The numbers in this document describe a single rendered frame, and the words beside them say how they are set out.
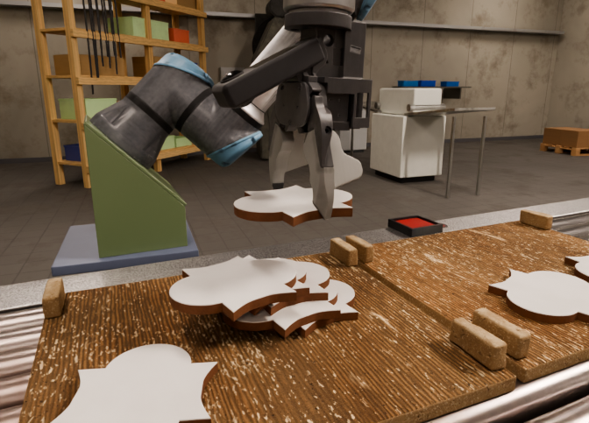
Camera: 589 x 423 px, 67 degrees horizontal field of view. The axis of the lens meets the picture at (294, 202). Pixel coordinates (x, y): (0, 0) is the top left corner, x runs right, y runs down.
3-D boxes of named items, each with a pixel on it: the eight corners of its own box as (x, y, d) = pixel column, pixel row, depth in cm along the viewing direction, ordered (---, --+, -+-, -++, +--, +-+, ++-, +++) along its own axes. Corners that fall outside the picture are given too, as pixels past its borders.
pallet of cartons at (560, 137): (577, 156, 798) (581, 131, 787) (538, 150, 875) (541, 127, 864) (626, 153, 836) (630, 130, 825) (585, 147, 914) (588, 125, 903)
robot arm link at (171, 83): (135, 98, 100) (176, 55, 101) (181, 138, 101) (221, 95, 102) (123, 84, 88) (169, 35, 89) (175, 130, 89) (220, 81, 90)
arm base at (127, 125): (92, 120, 97) (123, 88, 98) (146, 165, 103) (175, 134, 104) (86, 120, 83) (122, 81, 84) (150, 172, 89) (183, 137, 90)
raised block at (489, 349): (447, 341, 46) (449, 316, 45) (460, 336, 47) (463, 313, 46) (492, 374, 40) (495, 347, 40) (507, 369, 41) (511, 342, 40)
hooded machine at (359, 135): (355, 149, 899) (358, 89, 870) (368, 152, 850) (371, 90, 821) (326, 150, 878) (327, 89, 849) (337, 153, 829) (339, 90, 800)
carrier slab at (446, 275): (339, 257, 73) (339, 249, 72) (518, 227, 89) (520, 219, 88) (523, 384, 42) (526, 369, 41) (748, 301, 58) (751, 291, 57)
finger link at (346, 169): (379, 208, 46) (360, 125, 47) (331, 215, 43) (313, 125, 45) (361, 215, 49) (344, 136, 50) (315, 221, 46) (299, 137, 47)
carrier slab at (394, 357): (51, 306, 57) (49, 294, 56) (336, 259, 72) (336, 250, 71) (-12, 574, 25) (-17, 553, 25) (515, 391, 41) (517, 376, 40)
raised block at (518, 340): (468, 332, 48) (471, 308, 47) (481, 327, 48) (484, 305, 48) (516, 363, 42) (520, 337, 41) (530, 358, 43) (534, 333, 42)
